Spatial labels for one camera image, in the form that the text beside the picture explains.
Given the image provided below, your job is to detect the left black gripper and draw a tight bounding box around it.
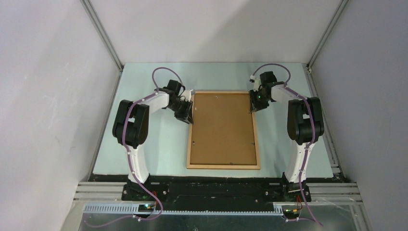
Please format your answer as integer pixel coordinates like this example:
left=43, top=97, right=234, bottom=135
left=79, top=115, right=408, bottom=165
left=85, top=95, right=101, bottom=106
left=167, top=99, right=193, bottom=125

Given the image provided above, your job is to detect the light wooden picture frame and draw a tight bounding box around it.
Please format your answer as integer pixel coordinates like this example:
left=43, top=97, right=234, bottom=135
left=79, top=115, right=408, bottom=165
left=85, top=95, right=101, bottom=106
left=186, top=90, right=261, bottom=170

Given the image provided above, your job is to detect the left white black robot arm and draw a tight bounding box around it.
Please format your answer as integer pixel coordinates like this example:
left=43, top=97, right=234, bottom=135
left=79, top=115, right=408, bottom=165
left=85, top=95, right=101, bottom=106
left=112, top=80, right=195, bottom=201

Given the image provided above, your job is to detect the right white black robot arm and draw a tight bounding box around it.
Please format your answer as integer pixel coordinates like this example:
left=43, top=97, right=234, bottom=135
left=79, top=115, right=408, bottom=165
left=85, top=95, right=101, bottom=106
left=249, top=71, right=324, bottom=201

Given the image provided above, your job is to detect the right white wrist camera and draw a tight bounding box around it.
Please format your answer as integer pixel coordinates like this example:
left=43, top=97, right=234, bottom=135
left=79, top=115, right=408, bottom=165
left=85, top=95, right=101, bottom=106
left=249, top=75, right=262, bottom=92

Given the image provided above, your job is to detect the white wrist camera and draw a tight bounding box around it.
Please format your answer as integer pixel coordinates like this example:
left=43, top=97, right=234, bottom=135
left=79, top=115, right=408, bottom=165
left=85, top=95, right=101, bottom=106
left=249, top=75, right=262, bottom=92
left=179, top=89, right=195, bottom=102

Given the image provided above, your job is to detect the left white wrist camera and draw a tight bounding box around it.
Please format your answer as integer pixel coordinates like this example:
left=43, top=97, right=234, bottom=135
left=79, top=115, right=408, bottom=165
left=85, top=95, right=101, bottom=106
left=179, top=89, right=195, bottom=102

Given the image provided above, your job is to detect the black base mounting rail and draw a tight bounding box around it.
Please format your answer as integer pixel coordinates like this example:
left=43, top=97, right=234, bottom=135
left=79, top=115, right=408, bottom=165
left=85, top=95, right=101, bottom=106
left=121, top=176, right=311, bottom=212

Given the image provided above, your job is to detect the aluminium extrusion frame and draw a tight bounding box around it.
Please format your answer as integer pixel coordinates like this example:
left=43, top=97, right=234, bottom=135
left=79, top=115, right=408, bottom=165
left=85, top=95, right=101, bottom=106
left=62, top=181, right=372, bottom=231

